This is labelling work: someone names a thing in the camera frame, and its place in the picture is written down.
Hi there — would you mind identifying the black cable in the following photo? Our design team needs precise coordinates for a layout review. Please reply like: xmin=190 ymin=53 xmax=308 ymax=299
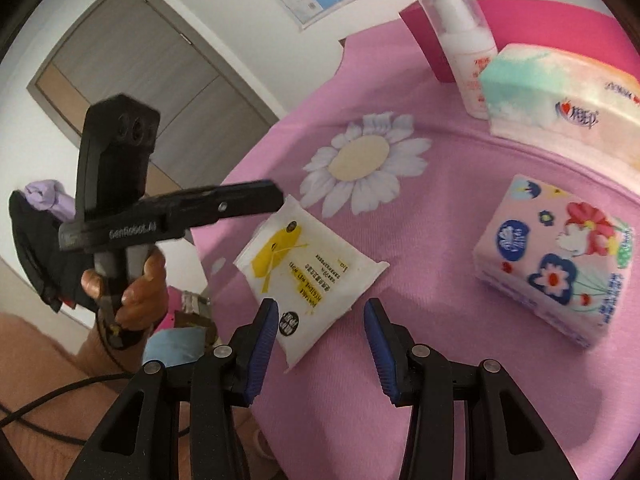
xmin=0 ymin=372 xmax=131 ymax=446

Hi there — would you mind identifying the black bag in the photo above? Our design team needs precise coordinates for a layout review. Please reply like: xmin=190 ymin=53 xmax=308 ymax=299
xmin=9 ymin=190 xmax=98 ymax=313

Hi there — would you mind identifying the white yellow packet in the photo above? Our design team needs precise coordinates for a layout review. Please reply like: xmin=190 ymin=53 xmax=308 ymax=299
xmin=233 ymin=195 xmax=391 ymax=375

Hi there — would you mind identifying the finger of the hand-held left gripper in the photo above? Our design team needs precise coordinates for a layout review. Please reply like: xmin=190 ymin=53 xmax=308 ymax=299
xmin=145 ymin=179 xmax=275 ymax=198
xmin=165 ymin=187 xmax=285 ymax=228

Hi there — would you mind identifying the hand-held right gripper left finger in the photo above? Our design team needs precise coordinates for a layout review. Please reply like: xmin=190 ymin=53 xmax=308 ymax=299
xmin=75 ymin=297 xmax=280 ymax=480

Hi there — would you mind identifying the light blue packet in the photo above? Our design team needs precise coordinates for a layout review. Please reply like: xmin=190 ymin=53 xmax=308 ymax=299
xmin=142 ymin=327 xmax=206 ymax=368

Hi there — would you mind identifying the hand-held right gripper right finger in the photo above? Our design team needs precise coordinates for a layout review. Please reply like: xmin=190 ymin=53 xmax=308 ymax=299
xmin=363 ymin=298 xmax=566 ymax=480

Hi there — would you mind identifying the person's left hand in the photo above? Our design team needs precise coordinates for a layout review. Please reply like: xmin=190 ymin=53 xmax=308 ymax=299
xmin=81 ymin=250 xmax=168 ymax=333

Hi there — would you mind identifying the purple cloth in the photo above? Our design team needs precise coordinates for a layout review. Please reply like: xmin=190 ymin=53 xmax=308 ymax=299
xmin=25 ymin=179 xmax=78 ymax=223

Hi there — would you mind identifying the pink printed blanket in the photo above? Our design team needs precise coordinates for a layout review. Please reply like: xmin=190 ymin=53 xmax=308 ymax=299
xmin=192 ymin=22 xmax=640 ymax=480

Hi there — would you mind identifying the floral pink tissue pack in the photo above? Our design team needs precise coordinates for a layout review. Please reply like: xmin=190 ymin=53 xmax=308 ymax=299
xmin=472 ymin=174 xmax=636 ymax=351

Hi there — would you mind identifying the white pump bottle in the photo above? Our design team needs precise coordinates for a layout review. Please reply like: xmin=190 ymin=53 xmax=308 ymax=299
xmin=414 ymin=0 xmax=499 ymax=121

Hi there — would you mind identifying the brown box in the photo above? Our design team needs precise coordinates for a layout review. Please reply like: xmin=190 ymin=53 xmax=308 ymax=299
xmin=172 ymin=287 xmax=218 ymax=331

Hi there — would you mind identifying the person's left forearm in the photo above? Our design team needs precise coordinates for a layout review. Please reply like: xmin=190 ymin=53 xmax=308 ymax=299
xmin=0 ymin=312 xmax=151 ymax=480

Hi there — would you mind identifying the pastel rainbow tissue pack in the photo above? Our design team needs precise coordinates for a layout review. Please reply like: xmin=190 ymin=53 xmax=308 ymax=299
xmin=478 ymin=42 xmax=640 ymax=168

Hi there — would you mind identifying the grey brown door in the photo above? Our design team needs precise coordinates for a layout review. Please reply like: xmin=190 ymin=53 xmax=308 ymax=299
xmin=27 ymin=0 xmax=278 ymax=196

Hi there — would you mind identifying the pink storage box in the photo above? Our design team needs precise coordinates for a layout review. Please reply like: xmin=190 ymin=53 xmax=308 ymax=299
xmin=398 ymin=0 xmax=640 ymax=83

